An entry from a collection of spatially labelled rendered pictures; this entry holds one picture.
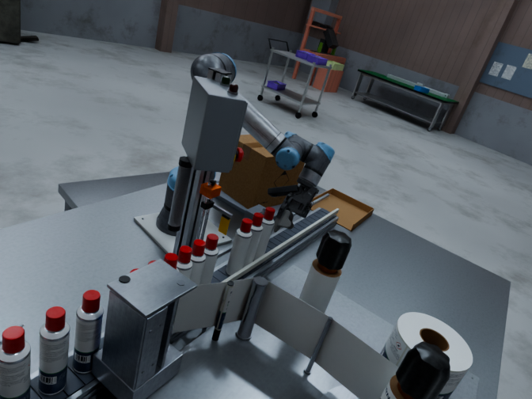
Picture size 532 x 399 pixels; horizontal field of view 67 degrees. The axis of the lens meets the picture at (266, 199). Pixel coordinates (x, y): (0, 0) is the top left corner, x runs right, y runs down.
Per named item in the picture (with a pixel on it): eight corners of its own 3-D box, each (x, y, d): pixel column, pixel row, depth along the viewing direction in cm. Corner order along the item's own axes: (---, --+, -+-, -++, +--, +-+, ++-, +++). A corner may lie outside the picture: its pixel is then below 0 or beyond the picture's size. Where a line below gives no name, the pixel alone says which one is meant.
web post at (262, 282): (245, 343, 107) (263, 289, 99) (232, 333, 109) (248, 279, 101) (255, 335, 111) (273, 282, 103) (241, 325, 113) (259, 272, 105)
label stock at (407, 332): (366, 375, 108) (388, 336, 102) (389, 337, 125) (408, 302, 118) (439, 424, 100) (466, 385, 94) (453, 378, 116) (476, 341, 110)
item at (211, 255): (199, 302, 117) (214, 244, 108) (187, 292, 119) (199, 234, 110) (211, 294, 121) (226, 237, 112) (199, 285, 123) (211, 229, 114)
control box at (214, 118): (193, 170, 97) (208, 93, 89) (180, 143, 111) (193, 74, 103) (232, 173, 102) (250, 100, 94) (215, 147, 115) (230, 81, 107)
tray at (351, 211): (351, 231, 194) (354, 224, 192) (305, 207, 204) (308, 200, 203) (371, 214, 218) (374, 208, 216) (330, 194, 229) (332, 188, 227)
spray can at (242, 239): (234, 279, 130) (249, 226, 121) (222, 271, 132) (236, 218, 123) (243, 274, 134) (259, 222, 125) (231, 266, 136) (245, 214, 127)
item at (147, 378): (130, 412, 82) (146, 319, 71) (90, 373, 88) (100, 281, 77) (179, 372, 94) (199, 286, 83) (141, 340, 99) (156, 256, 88)
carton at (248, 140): (251, 211, 180) (266, 157, 169) (217, 188, 193) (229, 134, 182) (292, 201, 202) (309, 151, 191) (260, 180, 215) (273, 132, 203)
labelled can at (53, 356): (47, 401, 80) (50, 326, 71) (32, 385, 82) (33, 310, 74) (71, 385, 84) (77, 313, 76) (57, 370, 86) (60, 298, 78)
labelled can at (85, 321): (81, 379, 86) (88, 307, 77) (66, 364, 88) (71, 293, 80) (102, 365, 90) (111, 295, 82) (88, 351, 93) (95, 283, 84)
